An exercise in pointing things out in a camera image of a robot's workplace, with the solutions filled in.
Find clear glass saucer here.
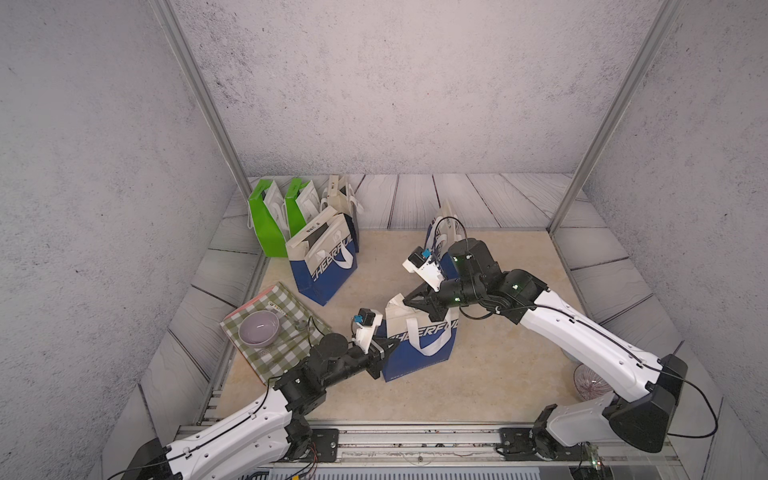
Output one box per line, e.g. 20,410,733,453
573,364,613,401

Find green white takeout bag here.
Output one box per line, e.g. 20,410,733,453
284,178,320,237
248,179,290,258

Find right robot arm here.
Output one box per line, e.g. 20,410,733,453
403,238,688,460

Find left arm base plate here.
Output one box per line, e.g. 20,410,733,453
293,428,340,463

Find lilac ceramic bowl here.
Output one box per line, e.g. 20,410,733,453
238,310,280,348

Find blue white takeout bag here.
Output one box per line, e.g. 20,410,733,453
286,207,357,306

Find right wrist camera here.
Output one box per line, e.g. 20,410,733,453
407,246,431,270

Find metal spoon patterned handle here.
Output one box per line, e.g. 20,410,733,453
267,302,307,331

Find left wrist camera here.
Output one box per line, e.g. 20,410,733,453
354,308,380,327

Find blue bag standing rear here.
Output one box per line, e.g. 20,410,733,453
425,200,466,279

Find green checkered cloth mat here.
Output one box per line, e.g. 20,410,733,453
220,282,332,383

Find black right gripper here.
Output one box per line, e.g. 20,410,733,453
402,276,487,321

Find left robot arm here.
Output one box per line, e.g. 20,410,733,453
112,333,400,479

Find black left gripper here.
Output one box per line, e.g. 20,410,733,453
320,337,401,393

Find dark navy takeaway bag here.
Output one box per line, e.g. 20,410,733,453
321,174,362,253

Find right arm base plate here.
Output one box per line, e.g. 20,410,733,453
495,404,591,461

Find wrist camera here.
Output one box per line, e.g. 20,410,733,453
354,308,380,327
407,246,431,270

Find red board under cloth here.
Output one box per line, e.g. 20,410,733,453
223,281,278,322

